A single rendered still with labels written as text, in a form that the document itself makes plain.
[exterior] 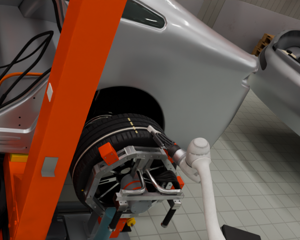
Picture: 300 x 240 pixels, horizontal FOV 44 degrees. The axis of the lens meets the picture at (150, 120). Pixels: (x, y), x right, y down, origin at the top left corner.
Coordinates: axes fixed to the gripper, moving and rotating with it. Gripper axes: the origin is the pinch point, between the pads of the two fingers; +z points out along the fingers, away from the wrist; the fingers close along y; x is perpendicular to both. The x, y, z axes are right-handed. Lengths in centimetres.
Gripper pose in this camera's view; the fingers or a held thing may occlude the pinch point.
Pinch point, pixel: (152, 131)
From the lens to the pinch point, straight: 215.0
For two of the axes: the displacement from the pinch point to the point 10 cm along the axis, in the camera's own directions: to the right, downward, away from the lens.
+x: 4.3, -7.9, -4.4
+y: 6.1, -1.1, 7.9
